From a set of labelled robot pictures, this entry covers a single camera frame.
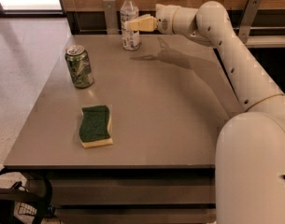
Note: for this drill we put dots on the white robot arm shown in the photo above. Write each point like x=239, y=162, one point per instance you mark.
x=250, y=151

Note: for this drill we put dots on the right metal wall bracket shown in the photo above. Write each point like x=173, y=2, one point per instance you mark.
x=248, y=16

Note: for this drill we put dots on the clear plastic water bottle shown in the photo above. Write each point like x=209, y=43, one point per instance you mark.
x=130, y=38

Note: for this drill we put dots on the metal wall bracket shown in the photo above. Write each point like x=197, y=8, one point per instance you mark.
x=111, y=17
x=248, y=16

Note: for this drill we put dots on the green yellow sponge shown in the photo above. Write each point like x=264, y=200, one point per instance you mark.
x=94, y=130

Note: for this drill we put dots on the green soda can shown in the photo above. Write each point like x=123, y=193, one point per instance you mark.
x=79, y=66

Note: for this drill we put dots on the grey table with drawers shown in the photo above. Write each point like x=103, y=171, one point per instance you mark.
x=168, y=102

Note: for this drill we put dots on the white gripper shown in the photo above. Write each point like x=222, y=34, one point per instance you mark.
x=163, y=19

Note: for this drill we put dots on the left metal wall bracket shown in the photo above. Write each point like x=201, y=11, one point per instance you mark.
x=111, y=17

